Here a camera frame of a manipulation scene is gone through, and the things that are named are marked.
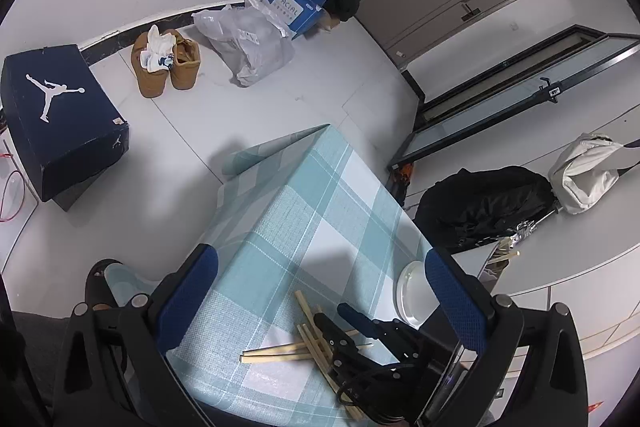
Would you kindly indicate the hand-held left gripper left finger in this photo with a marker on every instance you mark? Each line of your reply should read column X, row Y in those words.
column 190, row 297

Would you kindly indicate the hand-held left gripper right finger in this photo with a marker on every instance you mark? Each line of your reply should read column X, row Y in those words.
column 455, row 302

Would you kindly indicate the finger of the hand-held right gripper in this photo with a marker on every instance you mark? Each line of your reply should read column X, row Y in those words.
column 370, row 322
column 337, row 342

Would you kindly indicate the pile of wooden chopsticks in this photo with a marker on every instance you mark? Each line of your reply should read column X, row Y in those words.
column 307, row 337

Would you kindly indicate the white oval utensil holder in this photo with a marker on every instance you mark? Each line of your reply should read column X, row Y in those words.
column 412, row 297

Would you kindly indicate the wooden chopstick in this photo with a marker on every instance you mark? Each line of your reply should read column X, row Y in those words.
column 505, row 256

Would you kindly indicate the white shoulder bag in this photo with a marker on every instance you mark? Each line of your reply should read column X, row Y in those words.
column 580, row 177

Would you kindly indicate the black slipper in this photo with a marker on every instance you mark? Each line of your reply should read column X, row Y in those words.
column 95, row 282

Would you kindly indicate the black coat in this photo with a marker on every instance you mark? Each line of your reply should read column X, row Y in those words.
column 480, row 207

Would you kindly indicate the teal checked tablecloth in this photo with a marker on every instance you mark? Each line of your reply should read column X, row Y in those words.
column 310, row 217

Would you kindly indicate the orange object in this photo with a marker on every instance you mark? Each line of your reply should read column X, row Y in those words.
column 401, row 174

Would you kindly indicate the person's leg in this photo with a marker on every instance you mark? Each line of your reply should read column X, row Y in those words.
column 30, row 357

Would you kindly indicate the black framed glass door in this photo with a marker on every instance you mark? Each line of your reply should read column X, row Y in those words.
column 500, row 107

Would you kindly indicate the tan shoe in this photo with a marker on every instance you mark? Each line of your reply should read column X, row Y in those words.
column 150, row 82
column 186, row 62

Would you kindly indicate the navy shoe box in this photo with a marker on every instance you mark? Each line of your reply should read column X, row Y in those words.
column 60, row 117

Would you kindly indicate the white socks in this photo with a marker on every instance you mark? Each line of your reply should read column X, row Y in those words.
column 156, row 47

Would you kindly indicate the grey plastic bag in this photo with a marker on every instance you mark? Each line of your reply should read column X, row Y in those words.
column 250, row 47

